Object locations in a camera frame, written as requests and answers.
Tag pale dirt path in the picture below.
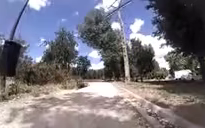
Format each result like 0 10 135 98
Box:
0 81 158 128

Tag tall green tree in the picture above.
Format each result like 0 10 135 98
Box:
77 9 126 81

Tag dry bushes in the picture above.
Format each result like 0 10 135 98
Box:
16 61 89 90

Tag row of trees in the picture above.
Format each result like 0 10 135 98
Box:
39 28 93 79

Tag white vehicle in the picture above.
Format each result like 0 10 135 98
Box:
173 69 194 81

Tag dark pole with black box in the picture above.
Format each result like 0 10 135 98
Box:
0 0 30 99

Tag dry grass ground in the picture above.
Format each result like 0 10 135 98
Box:
0 78 89 104

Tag clump of trees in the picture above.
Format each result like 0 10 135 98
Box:
128 38 171 82

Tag shaded bare ground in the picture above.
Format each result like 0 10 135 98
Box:
113 79 205 128

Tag overhead wires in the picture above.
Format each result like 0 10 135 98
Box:
103 0 134 19

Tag wooden utility pole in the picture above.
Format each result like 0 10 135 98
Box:
114 0 133 83

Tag large dark tree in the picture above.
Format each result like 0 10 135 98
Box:
146 0 205 82

